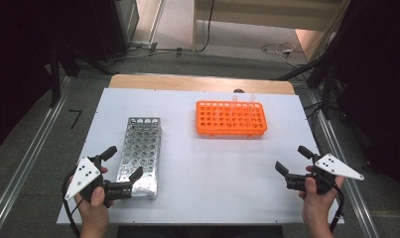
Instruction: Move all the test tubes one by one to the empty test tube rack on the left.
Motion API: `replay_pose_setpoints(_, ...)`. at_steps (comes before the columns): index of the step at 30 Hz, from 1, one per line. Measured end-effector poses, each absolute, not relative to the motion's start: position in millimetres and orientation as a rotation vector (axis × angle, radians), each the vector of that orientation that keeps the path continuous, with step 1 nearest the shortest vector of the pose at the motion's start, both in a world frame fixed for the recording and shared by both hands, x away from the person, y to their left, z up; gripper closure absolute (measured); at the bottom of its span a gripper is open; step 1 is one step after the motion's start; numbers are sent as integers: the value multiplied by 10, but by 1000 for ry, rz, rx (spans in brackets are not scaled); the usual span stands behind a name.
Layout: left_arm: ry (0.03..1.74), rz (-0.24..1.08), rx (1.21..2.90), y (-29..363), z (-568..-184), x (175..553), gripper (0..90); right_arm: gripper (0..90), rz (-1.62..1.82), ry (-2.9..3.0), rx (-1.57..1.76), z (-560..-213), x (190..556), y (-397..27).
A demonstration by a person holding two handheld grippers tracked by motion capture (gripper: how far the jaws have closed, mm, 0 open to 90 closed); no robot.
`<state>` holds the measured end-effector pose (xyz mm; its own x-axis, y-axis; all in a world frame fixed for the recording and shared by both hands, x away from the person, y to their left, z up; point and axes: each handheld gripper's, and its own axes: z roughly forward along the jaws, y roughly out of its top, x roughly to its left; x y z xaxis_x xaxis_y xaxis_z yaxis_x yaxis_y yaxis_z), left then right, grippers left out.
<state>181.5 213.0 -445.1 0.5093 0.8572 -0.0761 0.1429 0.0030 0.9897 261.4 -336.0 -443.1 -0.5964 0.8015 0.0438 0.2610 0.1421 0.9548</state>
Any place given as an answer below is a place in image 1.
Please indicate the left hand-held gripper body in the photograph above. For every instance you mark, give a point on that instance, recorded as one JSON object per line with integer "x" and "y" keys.
{"x": 85, "y": 175}

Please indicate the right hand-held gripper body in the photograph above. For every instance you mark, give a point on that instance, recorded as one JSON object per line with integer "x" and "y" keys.
{"x": 333, "y": 167}

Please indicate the silver metal test tube rack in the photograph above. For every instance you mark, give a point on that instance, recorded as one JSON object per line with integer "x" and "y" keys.
{"x": 141, "y": 148}

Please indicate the clear plastic test tube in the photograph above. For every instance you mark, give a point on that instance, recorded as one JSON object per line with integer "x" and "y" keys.
{"x": 252, "y": 98}
{"x": 232, "y": 110}
{"x": 217, "y": 114}
{"x": 250, "y": 110}
{"x": 234, "y": 98}

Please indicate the orange plastic test tube rack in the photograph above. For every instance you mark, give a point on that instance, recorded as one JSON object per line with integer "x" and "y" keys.
{"x": 230, "y": 120}

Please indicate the person's left hand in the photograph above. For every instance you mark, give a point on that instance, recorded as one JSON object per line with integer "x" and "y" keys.
{"x": 95, "y": 205}

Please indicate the person's right hand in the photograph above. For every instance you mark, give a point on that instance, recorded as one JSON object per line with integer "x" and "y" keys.
{"x": 316, "y": 205}

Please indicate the black metal stand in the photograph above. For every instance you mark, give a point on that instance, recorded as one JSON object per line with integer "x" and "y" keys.
{"x": 326, "y": 89}
{"x": 55, "y": 79}

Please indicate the white work board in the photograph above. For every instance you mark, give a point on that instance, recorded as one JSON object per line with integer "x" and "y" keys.
{"x": 204, "y": 178}

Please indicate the wooden table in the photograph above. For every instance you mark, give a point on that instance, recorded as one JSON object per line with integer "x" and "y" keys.
{"x": 187, "y": 82}

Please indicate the grey cabinet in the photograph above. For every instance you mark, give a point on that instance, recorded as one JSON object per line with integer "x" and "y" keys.
{"x": 128, "y": 20}

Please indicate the aluminium floor rail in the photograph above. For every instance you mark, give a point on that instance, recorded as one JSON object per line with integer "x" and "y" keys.
{"x": 25, "y": 165}
{"x": 349, "y": 191}

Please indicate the light wooden furniture frame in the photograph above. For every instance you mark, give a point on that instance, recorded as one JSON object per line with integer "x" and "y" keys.
{"x": 270, "y": 16}

